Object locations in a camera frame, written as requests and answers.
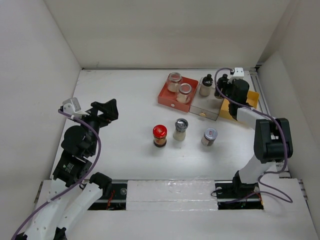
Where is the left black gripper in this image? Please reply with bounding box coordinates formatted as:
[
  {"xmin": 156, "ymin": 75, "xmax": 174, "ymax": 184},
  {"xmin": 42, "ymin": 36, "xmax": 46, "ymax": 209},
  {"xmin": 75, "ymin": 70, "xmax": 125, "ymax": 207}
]
[{"xmin": 74, "ymin": 98, "xmax": 119, "ymax": 155}]

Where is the black faceted lid jar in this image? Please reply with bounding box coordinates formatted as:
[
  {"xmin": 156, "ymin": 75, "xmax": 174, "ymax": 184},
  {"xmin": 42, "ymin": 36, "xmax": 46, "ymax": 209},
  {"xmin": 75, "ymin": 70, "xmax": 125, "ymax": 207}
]
[{"xmin": 214, "ymin": 87, "xmax": 224, "ymax": 99}]

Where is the black knob lid shaker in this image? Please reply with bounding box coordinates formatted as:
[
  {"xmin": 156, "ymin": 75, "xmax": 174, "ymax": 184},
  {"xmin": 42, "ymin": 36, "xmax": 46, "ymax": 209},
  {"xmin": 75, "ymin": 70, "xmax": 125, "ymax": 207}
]
[{"xmin": 199, "ymin": 74, "xmax": 213, "ymax": 97}]

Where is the glass jar of rice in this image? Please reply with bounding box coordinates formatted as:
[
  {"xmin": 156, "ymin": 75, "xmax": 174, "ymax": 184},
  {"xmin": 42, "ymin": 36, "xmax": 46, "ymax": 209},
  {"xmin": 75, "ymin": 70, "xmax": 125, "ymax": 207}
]
[{"xmin": 166, "ymin": 72, "xmax": 182, "ymax": 93}]

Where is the silver lid jar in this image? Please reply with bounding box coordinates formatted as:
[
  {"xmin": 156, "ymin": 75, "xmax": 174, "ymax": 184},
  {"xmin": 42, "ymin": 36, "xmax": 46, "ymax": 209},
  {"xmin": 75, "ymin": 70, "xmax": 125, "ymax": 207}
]
[{"xmin": 201, "ymin": 128, "xmax": 218, "ymax": 147}]

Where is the red lid sauce jar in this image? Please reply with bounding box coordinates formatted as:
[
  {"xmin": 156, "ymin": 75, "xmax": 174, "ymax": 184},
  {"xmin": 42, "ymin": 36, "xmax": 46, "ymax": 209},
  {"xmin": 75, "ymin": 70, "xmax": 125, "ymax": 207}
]
[{"xmin": 152, "ymin": 124, "xmax": 168, "ymax": 148}]

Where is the black silver lid shaker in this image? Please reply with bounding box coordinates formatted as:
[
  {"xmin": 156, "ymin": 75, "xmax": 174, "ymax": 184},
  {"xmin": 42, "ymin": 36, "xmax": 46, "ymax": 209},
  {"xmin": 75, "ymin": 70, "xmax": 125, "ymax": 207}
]
[{"xmin": 173, "ymin": 118, "xmax": 189, "ymax": 142}]

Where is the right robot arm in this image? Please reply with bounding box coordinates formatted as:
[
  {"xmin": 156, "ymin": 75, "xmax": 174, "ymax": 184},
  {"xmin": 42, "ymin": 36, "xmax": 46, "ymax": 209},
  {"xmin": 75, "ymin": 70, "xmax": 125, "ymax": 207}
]
[{"xmin": 214, "ymin": 74, "xmax": 293, "ymax": 202}]

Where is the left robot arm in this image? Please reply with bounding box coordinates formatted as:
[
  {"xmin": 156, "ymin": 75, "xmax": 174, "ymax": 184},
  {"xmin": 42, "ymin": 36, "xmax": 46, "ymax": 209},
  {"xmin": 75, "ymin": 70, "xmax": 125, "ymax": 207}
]
[{"xmin": 12, "ymin": 97, "xmax": 119, "ymax": 240}]

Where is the clear plastic tray box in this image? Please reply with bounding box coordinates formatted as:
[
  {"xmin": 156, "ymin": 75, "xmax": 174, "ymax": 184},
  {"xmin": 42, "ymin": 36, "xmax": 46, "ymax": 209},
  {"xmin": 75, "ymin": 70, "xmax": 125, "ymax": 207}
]
[{"xmin": 189, "ymin": 77, "xmax": 223, "ymax": 121}]

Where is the yellow tray box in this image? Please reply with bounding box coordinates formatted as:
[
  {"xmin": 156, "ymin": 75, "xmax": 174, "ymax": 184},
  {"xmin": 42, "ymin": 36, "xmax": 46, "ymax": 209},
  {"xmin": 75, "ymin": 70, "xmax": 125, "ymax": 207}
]
[{"xmin": 218, "ymin": 90, "xmax": 260, "ymax": 122}]

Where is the red tray box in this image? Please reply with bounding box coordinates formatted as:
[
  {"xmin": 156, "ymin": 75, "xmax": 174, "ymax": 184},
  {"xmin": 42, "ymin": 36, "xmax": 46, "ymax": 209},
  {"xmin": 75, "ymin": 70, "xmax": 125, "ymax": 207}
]
[{"xmin": 157, "ymin": 76, "xmax": 199, "ymax": 113}]

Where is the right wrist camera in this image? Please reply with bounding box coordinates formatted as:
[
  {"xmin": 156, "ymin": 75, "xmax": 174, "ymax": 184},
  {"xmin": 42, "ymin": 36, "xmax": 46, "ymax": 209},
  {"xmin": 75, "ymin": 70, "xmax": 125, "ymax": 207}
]
[{"xmin": 228, "ymin": 67, "xmax": 245, "ymax": 83}]

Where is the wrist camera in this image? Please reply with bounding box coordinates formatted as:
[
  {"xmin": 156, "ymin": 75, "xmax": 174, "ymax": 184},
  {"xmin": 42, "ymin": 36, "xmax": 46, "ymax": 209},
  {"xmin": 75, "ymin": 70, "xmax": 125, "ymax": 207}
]
[
  {"xmin": 228, "ymin": 67, "xmax": 245, "ymax": 83},
  {"xmin": 59, "ymin": 97, "xmax": 90, "ymax": 118}
]

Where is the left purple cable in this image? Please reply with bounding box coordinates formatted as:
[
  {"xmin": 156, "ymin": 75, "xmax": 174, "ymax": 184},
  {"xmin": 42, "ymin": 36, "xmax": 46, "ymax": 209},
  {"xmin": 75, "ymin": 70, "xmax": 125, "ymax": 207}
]
[{"xmin": 11, "ymin": 109, "xmax": 102, "ymax": 240}]

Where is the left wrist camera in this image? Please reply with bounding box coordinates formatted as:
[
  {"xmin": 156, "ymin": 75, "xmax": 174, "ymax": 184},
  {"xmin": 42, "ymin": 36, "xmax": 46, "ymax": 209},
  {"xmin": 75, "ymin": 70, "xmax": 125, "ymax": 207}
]
[{"xmin": 59, "ymin": 97, "xmax": 90, "ymax": 118}]

